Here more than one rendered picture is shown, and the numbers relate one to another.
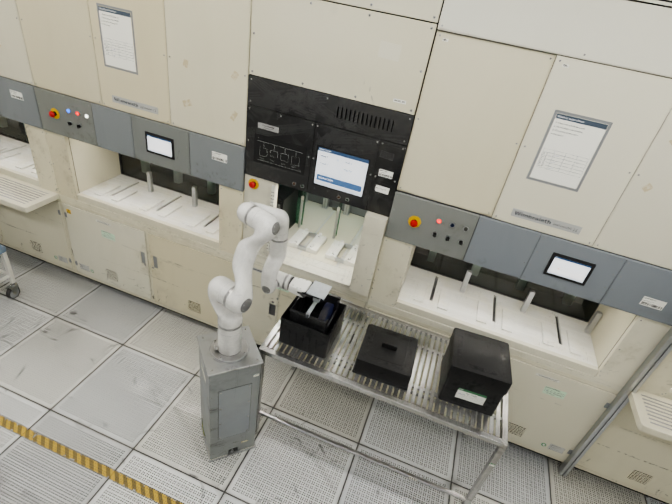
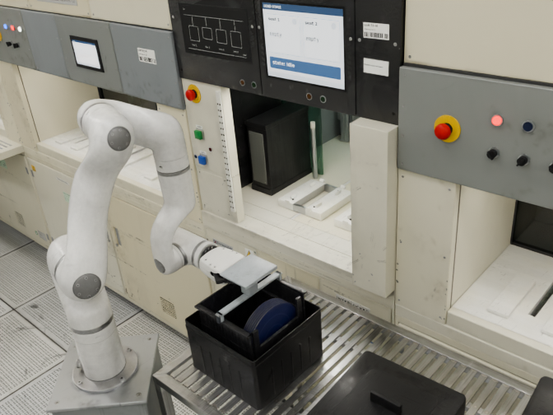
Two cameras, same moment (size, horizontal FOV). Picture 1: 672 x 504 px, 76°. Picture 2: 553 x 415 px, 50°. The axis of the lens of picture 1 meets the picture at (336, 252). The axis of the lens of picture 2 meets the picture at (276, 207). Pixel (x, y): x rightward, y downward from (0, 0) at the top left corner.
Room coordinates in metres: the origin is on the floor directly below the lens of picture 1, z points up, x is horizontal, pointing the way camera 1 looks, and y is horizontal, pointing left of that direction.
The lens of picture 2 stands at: (0.68, -0.68, 1.98)
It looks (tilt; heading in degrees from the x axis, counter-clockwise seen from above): 29 degrees down; 30
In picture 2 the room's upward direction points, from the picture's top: 5 degrees counter-clockwise
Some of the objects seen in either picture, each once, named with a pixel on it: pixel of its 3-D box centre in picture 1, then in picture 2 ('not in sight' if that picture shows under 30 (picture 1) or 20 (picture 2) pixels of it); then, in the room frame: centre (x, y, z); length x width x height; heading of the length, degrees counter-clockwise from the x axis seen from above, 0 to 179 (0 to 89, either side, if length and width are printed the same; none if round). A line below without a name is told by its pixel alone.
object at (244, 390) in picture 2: (312, 322); (255, 337); (1.75, 0.05, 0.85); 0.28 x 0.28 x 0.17; 75
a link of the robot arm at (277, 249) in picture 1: (274, 264); (173, 219); (1.78, 0.30, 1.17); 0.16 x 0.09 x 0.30; 166
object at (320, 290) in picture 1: (314, 311); (253, 315); (1.75, 0.05, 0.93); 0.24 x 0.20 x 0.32; 165
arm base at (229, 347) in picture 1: (229, 336); (99, 345); (1.54, 0.45, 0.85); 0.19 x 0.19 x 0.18
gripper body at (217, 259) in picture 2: (299, 286); (220, 263); (1.78, 0.16, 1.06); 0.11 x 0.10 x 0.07; 76
